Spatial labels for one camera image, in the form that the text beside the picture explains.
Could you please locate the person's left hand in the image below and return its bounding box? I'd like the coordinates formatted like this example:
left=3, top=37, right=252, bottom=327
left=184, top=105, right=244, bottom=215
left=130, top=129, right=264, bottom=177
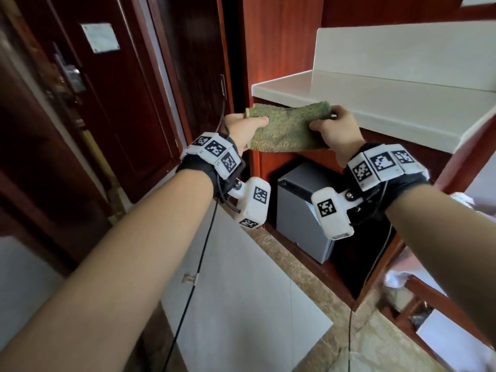
left=223, top=112, right=270, bottom=157

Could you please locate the person's right hand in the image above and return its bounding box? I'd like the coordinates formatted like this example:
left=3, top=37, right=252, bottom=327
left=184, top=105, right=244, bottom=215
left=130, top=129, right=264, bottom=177
left=308, top=105, right=367, bottom=169

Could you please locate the green cleaning cloth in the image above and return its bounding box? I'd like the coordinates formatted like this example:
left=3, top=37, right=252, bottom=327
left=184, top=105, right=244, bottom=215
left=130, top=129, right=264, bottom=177
left=245, top=101, right=333, bottom=153

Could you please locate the person's right forearm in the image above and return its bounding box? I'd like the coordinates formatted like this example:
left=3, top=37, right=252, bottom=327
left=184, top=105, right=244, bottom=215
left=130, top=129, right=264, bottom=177
left=385, top=182, right=496, bottom=346

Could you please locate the person's left forearm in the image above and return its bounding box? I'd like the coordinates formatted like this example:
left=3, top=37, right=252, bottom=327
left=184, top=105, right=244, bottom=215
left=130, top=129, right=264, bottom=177
left=0, top=168, right=214, bottom=372

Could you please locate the white marker left wristband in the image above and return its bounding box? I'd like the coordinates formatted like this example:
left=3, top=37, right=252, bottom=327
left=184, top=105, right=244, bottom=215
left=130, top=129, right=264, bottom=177
left=177, top=132, right=243, bottom=200

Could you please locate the white marker wristband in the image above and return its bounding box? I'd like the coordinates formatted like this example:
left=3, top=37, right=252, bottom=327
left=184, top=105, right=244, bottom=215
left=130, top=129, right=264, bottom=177
left=345, top=142, right=431, bottom=210
left=177, top=132, right=243, bottom=200

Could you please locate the white marker right wristband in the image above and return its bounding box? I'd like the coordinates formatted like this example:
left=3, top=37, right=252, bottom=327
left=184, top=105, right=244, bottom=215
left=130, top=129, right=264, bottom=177
left=345, top=142, right=431, bottom=210

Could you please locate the grey mini fridge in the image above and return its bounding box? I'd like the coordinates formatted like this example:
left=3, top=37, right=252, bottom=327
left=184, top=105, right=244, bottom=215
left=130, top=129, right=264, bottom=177
left=275, top=161, right=346, bottom=265

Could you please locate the white door notice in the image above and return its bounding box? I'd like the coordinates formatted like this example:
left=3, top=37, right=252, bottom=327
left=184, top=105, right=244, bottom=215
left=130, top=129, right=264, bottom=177
left=80, top=23, right=121, bottom=54

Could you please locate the wooden luggage rack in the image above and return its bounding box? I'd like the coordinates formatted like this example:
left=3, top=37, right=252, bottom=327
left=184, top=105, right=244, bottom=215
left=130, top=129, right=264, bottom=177
left=380, top=275, right=496, bottom=361

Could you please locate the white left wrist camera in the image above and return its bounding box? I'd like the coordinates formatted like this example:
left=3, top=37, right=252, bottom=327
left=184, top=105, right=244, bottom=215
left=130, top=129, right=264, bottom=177
left=227, top=176, right=272, bottom=229

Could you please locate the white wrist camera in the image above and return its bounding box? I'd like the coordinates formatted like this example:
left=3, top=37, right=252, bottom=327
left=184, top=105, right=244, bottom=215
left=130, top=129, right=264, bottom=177
left=227, top=176, right=272, bottom=229
left=311, top=187, right=364, bottom=241

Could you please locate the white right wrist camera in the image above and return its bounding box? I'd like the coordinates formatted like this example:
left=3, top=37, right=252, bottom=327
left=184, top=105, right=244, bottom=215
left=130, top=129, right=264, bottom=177
left=311, top=187, right=364, bottom=241

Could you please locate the thin black cable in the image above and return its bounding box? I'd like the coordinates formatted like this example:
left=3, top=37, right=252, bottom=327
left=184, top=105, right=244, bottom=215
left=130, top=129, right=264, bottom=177
left=346, top=309, right=355, bottom=372
left=163, top=196, right=223, bottom=372

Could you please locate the metal door handle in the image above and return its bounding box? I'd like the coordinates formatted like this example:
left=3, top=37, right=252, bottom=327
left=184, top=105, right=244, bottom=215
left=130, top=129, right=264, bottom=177
left=53, top=42, right=86, bottom=94

